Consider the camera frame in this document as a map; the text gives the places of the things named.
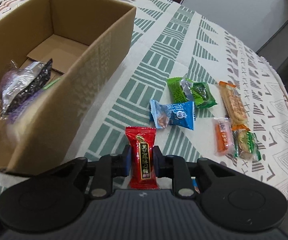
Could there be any red candy packet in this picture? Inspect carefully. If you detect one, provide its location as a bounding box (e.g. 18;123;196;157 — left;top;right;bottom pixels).
125;126;158;190

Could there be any blue candy packet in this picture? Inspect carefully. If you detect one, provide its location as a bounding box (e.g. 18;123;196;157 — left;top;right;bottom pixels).
149;99;195;131

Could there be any small orange pink packet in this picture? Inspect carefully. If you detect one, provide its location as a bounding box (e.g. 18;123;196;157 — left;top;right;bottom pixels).
213;118;235;156

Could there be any green snack packet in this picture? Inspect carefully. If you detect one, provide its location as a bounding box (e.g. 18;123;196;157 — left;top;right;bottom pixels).
167;76;217;109

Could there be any round cake green-edged packet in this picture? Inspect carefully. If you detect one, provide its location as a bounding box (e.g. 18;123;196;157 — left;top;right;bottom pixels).
233;129;262;161

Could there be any orange cracker packet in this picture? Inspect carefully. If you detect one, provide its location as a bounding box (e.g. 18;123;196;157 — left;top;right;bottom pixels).
219;81;250;131

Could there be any clear black purple packet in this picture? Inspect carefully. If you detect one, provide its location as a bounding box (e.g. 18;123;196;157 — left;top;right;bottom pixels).
0;59;53;120

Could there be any patterned bed blanket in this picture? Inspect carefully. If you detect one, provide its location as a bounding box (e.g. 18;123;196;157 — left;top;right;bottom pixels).
0;0;288;197

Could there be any brown cardboard box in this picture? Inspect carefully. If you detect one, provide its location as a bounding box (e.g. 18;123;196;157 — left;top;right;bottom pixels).
0;0;136;175

